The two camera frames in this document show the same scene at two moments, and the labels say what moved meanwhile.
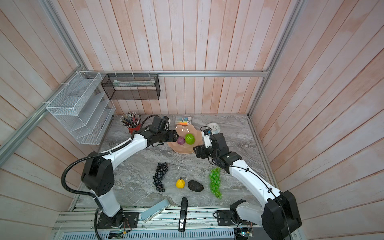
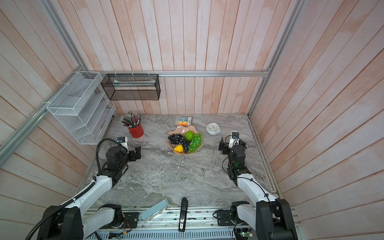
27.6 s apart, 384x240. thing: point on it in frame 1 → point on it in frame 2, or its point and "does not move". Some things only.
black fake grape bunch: (161, 169) → (178, 139)
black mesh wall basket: (132, 86) does not move
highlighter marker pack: (185, 120) does not move
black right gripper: (201, 149) → (225, 145)
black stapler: (183, 214) does not move
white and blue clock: (215, 128) does not move
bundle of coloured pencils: (131, 119) does not move
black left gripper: (172, 136) → (133, 157)
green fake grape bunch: (215, 182) → (195, 143)
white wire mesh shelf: (82, 107) does not move
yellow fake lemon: (180, 183) → (179, 148)
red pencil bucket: (135, 128) does not move
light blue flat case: (155, 210) does not move
